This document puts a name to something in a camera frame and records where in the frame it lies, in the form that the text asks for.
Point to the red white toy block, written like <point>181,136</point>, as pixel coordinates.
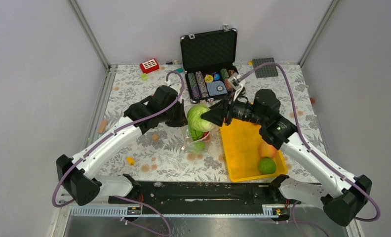
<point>149,66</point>

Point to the green toy lime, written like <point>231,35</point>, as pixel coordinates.
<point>267,166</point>
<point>198,146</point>

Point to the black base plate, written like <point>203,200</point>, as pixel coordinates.
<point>204,198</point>

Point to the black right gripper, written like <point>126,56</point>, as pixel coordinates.
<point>224,108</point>

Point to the black poker chip case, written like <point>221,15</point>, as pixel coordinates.
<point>208,61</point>

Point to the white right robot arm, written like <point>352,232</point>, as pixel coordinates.
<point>341,194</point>

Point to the green striped toy watermelon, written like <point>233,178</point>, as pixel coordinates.
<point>195,134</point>

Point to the green toy cabbage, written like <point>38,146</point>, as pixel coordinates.
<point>195,121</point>

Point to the red toy pepper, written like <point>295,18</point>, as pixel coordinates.
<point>205,136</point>

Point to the green toy lime front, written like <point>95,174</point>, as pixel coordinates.
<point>267,166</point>

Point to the floral table mat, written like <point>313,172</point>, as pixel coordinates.
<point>158,155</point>

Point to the grey lego baseplate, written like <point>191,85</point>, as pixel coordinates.
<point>266,71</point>

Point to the small yellow block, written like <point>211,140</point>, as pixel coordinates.
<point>130,160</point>

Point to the yellow plastic tray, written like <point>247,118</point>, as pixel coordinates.
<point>241,140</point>

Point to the clear zip top bag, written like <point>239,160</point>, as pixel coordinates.
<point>187,140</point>

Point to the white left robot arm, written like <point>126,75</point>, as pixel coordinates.
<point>78,175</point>

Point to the light green small block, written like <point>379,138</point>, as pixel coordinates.
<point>144,77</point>

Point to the orange toy peach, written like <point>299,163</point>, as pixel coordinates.
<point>266,150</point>

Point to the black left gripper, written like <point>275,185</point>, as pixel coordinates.
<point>181,120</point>

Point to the wooden cylinder block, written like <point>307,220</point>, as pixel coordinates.
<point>102,126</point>

